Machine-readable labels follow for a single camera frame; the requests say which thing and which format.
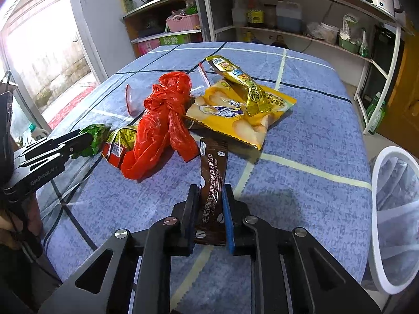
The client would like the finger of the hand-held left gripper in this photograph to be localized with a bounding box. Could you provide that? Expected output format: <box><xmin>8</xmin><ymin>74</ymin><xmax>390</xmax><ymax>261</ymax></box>
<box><xmin>19</xmin><ymin>152</ymin><xmax>73</xmax><ymax>172</ymax></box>
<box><xmin>24</xmin><ymin>130</ymin><xmax>95</xmax><ymax>158</ymax></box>

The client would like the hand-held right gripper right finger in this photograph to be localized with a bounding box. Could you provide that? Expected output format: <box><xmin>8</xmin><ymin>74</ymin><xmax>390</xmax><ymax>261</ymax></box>
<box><xmin>223</xmin><ymin>183</ymin><xmax>382</xmax><ymax>314</ymax></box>

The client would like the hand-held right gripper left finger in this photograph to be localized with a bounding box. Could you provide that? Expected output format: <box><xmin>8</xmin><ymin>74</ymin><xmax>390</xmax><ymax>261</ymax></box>
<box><xmin>37</xmin><ymin>184</ymin><xmax>200</xmax><ymax>314</ymax></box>

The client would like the green snack wrapper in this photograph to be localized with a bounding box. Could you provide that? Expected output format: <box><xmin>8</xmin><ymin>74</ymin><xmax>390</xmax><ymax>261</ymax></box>
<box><xmin>80</xmin><ymin>123</ymin><xmax>112</xmax><ymax>158</ymax></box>

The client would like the brown coffee sachet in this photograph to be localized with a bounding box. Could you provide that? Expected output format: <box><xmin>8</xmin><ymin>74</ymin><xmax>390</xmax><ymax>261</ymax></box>
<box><xmin>193</xmin><ymin>137</ymin><xmax>230</xmax><ymax>246</ymax></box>

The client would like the white bin with liner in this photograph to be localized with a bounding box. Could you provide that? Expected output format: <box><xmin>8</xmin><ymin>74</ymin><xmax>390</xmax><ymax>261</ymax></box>
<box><xmin>369</xmin><ymin>146</ymin><xmax>419</xmax><ymax>295</ymax></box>

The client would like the white detergent bottle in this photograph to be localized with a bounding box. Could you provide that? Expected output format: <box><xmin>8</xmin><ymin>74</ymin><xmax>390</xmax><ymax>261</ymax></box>
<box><xmin>28</xmin><ymin>122</ymin><xmax>49</xmax><ymax>143</ymax></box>

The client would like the red yellow snack packet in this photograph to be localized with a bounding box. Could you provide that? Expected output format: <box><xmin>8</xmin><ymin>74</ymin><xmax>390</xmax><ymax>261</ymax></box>
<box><xmin>102</xmin><ymin>126</ymin><xmax>140</xmax><ymax>167</ymax></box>

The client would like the red doormat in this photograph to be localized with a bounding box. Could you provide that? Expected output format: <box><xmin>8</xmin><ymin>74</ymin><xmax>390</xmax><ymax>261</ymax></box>
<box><xmin>49</xmin><ymin>82</ymin><xmax>99</xmax><ymax>130</ymax></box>

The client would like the clear red-edged wrapper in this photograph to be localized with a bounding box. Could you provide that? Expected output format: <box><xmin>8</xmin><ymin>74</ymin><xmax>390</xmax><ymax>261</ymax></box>
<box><xmin>198</xmin><ymin>63</ymin><xmax>213</xmax><ymax>89</ymax></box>
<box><xmin>125</xmin><ymin>84</ymin><xmax>151</xmax><ymax>116</ymax></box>

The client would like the red plastic bag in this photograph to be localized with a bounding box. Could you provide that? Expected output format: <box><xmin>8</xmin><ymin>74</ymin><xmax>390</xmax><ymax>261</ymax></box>
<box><xmin>120</xmin><ymin>72</ymin><xmax>194</xmax><ymax>180</ymax></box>

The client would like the blue checked tablecloth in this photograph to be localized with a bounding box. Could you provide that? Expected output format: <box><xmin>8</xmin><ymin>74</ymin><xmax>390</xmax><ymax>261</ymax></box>
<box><xmin>34</xmin><ymin>41</ymin><xmax>374</xmax><ymax>314</ymax></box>

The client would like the yellow chip bag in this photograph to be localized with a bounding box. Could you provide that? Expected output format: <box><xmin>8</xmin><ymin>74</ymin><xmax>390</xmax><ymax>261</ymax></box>
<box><xmin>185</xmin><ymin>80</ymin><xmax>298</xmax><ymax>151</ymax></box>

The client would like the pink printed box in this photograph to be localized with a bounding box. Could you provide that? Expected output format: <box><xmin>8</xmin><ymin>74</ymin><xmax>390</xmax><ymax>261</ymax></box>
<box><xmin>137</xmin><ymin>41</ymin><xmax>161</xmax><ymax>56</ymax></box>

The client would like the wooden side cabinet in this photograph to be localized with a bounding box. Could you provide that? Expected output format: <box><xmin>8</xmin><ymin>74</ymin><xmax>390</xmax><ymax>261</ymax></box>
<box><xmin>123</xmin><ymin>0</ymin><xmax>205</xmax><ymax>59</ymax></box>

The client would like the green printed carton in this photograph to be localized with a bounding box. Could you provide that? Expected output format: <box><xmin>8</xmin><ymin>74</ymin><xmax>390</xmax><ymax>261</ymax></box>
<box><xmin>159</xmin><ymin>33</ymin><xmax>201</xmax><ymax>46</ymax></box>

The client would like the gold snack wrapper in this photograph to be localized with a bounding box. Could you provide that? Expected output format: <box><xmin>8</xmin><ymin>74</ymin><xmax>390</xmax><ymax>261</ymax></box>
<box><xmin>205</xmin><ymin>55</ymin><xmax>282</xmax><ymax>117</ymax></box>

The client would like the pink plastic basket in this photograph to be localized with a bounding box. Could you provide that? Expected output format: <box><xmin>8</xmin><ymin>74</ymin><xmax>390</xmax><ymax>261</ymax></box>
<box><xmin>165</xmin><ymin>13</ymin><xmax>200</xmax><ymax>32</ymax></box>

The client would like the white metal shelf rack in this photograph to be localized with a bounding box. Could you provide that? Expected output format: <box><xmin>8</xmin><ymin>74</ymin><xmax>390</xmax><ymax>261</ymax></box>
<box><xmin>185</xmin><ymin>0</ymin><xmax>403</xmax><ymax>134</ymax></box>

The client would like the green plastic bottle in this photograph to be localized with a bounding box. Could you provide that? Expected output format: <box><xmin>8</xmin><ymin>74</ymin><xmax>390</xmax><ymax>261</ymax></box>
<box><xmin>365</xmin><ymin>92</ymin><xmax>387</xmax><ymax>131</ymax></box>

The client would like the clear plastic bottle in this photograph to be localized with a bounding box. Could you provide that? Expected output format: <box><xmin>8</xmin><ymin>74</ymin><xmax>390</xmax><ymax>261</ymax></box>
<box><xmin>232</xmin><ymin>0</ymin><xmax>247</xmax><ymax>27</ymax></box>

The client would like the dark yellow-label sauce bottle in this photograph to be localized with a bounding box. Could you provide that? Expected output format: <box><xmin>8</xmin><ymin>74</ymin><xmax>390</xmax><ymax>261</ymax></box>
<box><xmin>246</xmin><ymin>0</ymin><xmax>265</xmax><ymax>27</ymax></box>

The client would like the clear plastic bag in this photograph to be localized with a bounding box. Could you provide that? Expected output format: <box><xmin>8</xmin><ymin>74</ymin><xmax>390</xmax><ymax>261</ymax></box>
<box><xmin>306</xmin><ymin>22</ymin><xmax>323</xmax><ymax>38</ymax></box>

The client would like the blue plastic jug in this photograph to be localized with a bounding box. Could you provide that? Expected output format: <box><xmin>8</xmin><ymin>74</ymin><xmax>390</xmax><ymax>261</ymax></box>
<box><xmin>276</xmin><ymin>1</ymin><xmax>303</xmax><ymax>33</ymax></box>

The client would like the white plastic tub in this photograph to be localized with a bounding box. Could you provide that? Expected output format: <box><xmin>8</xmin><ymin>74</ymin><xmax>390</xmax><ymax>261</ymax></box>
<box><xmin>319</xmin><ymin>23</ymin><xmax>339</xmax><ymax>44</ymax></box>

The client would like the green plastic bowl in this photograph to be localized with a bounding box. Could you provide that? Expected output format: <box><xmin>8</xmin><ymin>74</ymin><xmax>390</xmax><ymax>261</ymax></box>
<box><xmin>339</xmin><ymin>36</ymin><xmax>360</xmax><ymax>53</ymax></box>

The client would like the orange wooden door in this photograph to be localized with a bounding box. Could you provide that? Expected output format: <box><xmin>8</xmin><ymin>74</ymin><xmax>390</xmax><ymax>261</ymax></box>
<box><xmin>386</xmin><ymin>29</ymin><xmax>419</xmax><ymax>144</ymax></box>

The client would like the green dish soap bottle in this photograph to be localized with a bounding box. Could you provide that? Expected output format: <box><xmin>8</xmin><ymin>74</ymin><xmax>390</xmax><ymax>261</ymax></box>
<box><xmin>358</xmin><ymin>29</ymin><xmax>370</xmax><ymax>57</ymax></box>

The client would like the white green plastic bag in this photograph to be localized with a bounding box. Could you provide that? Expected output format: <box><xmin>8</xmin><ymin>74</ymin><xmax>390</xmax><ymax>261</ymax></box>
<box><xmin>342</xmin><ymin>14</ymin><xmax>361</xmax><ymax>40</ymax></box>

